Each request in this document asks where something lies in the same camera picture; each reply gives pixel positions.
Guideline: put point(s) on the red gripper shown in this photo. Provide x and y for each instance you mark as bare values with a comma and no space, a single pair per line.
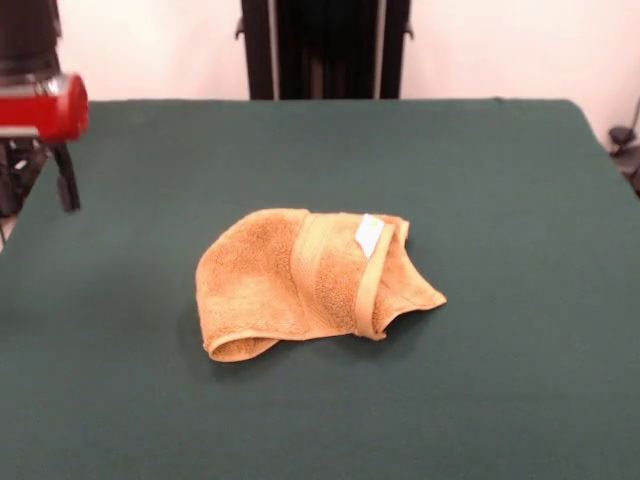
50,115

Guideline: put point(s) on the tan terry towel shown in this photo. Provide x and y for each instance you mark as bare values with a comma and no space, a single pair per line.
300,280

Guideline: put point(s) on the tall black metal rack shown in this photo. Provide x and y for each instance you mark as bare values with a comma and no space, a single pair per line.
325,50

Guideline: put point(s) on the dark green table cloth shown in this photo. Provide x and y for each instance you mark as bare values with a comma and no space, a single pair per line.
450,400

